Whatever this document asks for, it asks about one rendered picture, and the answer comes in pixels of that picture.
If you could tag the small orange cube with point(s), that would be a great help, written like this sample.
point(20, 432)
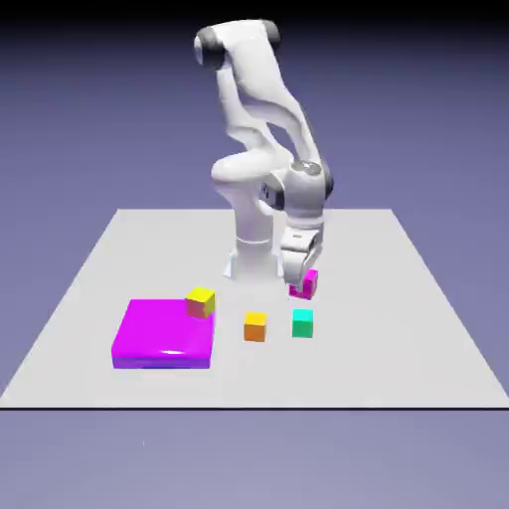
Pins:
point(255, 328)

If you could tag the small green cube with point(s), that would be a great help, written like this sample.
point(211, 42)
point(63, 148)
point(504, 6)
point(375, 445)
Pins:
point(302, 324)

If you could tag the small yellow cube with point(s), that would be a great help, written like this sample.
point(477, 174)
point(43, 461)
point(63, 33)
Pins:
point(201, 302)

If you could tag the large magenta box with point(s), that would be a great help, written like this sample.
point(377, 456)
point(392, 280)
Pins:
point(163, 334)

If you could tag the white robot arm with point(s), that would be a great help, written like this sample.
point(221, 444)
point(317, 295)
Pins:
point(254, 119)

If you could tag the small magenta cube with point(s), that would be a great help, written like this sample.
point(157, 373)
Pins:
point(311, 284)

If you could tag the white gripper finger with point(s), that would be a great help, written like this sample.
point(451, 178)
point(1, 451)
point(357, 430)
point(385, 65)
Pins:
point(299, 287)

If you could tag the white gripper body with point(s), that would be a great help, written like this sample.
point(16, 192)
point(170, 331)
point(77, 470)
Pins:
point(296, 254)

